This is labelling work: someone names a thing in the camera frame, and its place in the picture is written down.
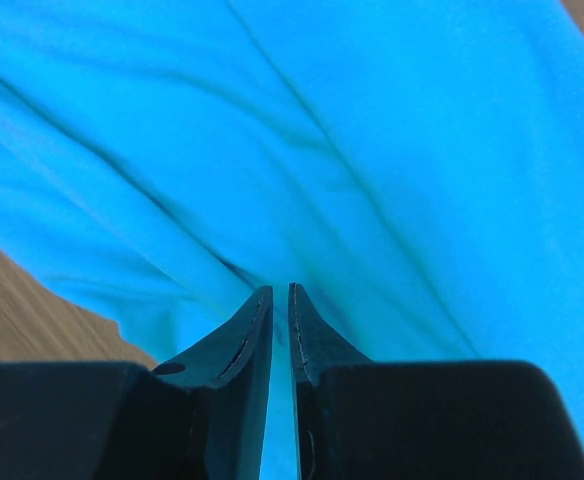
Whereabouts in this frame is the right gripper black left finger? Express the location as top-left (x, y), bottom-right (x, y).
top-left (0, 287), bottom-right (273, 479)

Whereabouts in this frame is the turquoise t shirt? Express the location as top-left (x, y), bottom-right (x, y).
top-left (0, 1), bottom-right (584, 479)

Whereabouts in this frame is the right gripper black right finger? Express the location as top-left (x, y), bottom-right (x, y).
top-left (288, 283), bottom-right (584, 479)

